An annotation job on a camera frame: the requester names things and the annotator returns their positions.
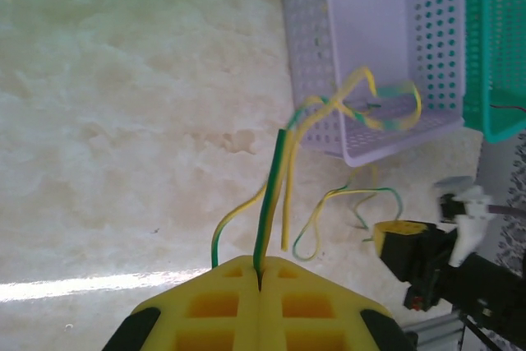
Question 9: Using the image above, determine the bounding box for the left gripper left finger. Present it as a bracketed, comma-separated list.
[100, 255, 262, 351]

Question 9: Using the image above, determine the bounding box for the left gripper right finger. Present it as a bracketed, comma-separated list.
[261, 255, 418, 351]

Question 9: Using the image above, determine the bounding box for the bundle of coloured wires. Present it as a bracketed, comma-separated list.
[293, 164, 403, 262]

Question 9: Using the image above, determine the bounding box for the yellow green striped wire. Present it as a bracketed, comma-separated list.
[210, 66, 423, 269]
[252, 128, 297, 278]

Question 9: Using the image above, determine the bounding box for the teal plastic basket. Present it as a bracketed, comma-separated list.
[462, 0, 526, 145]

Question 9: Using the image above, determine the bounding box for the lilac plastic basket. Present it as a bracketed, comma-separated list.
[275, 0, 468, 168]

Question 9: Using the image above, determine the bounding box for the long aluminium base rail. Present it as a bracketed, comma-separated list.
[404, 312, 468, 351]

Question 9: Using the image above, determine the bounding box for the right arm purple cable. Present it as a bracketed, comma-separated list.
[488, 204, 526, 217]

